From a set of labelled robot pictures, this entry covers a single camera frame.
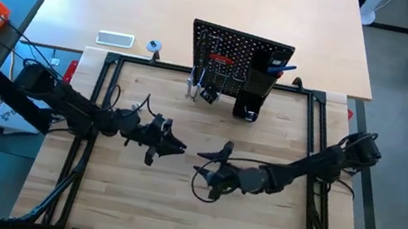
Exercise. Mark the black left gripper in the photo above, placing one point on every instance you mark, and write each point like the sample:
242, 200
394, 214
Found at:
141, 133

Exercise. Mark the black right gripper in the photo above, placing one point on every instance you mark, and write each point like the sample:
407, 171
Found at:
243, 178

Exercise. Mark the large chrome socket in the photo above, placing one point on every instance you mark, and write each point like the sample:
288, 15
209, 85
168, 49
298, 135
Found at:
251, 116

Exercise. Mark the black C-clamp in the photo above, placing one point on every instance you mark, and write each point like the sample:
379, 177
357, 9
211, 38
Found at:
209, 94

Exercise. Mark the black pliers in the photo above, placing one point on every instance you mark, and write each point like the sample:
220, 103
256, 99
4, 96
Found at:
203, 47

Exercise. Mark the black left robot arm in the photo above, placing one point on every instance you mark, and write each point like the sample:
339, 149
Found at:
75, 104

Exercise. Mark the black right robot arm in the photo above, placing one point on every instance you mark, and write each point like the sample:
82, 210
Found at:
313, 163

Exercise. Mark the black table clamp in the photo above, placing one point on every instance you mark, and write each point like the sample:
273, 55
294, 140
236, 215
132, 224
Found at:
155, 56
298, 82

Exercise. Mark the metal pegboard hook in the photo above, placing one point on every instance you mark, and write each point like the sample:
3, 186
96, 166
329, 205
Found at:
240, 76

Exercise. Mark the tall black pegboard bin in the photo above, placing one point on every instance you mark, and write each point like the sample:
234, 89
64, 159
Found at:
262, 82

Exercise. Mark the grey tape roll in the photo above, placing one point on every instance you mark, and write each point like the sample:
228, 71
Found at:
153, 45

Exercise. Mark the small red round knob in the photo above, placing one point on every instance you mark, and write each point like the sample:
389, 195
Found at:
279, 74

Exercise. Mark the black perforated pegboard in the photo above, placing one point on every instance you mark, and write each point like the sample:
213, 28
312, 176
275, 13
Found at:
241, 47

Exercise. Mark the white rectangular tray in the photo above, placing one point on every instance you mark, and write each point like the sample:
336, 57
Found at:
115, 39

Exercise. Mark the red clamp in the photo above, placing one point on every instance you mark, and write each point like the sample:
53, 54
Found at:
71, 69
350, 114

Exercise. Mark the white printed box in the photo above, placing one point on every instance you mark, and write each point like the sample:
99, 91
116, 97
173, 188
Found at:
7, 118

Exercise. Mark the black aluminium table frame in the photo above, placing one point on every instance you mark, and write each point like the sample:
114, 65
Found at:
133, 61

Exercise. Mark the white pedestal base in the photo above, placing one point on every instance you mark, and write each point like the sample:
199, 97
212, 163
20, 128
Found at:
369, 15

